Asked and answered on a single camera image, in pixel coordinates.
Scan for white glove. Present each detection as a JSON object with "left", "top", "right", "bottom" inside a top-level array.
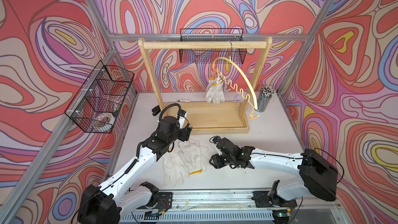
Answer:
[
  {"left": 212, "top": 80, "right": 225, "bottom": 104},
  {"left": 178, "top": 139, "right": 209, "bottom": 175},
  {"left": 204, "top": 77, "right": 218, "bottom": 103},
  {"left": 163, "top": 153, "right": 190, "bottom": 187}
]

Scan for yellow curved clip hanger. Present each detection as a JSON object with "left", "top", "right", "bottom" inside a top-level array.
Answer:
[{"left": 212, "top": 41, "right": 261, "bottom": 120}]

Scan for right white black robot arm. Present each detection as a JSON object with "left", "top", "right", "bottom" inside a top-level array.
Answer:
[{"left": 209, "top": 136, "right": 339, "bottom": 207}]

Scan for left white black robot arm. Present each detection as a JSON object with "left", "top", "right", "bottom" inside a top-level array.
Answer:
[{"left": 75, "top": 115, "right": 192, "bottom": 224}]

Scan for wooden hanging rack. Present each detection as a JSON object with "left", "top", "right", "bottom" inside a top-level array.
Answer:
[{"left": 138, "top": 36, "right": 273, "bottom": 135}]

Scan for beige clothes peg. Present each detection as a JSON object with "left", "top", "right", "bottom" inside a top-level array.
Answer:
[{"left": 248, "top": 114, "right": 259, "bottom": 120}]

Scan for purple clothes peg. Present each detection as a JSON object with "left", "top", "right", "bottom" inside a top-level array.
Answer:
[{"left": 234, "top": 95, "right": 241, "bottom": 102}]

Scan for tape roll in basket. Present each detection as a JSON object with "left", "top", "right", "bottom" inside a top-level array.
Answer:
[{"left": 93, "top": 113, "right": 116, "bottom": 131}]

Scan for mesh pencil cup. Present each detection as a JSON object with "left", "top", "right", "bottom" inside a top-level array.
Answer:
[{"left": 257, "top": 86, "right": 275, "bottom": 113}]

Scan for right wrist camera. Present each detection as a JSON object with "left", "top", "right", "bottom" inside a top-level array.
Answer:
[{"left": 209, "top": 135, "right": 221, "bottom": 145}]

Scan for aluminium front rail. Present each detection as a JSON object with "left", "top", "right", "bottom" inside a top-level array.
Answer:
[{"left": 118, "top": 189, "right": 349, "bottom": 224}]

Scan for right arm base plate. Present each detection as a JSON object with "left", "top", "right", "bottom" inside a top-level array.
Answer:
[{"left": 251, "top": 191, "right": 297, "bottom": 209}]

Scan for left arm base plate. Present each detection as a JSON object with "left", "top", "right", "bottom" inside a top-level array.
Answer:
[{"left": 138, "top": 191, "right": 173, "bottom": 209}]

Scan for side black wire basket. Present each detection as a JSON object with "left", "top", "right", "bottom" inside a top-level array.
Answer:
[{"left": 64, "top": 61, "right": 135, "bottom": 134}]

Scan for back black wire basket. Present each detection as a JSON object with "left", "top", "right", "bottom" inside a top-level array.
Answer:
[{"left": 179, "top": 27, "right": 247, "bottom": 65}]

